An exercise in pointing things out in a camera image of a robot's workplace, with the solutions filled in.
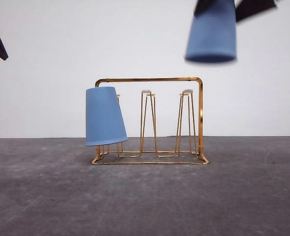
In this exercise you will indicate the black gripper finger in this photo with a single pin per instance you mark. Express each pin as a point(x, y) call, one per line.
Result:
point(249, 8)
point(202, 5)

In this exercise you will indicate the blue cup aloft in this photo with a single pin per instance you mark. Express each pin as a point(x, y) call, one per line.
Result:
point(213, 33)

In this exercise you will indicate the blue cup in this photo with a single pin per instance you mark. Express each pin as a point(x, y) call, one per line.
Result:
point(104, 118)

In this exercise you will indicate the gold wire cup rack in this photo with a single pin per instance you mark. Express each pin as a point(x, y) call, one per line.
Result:
point(163, 120)

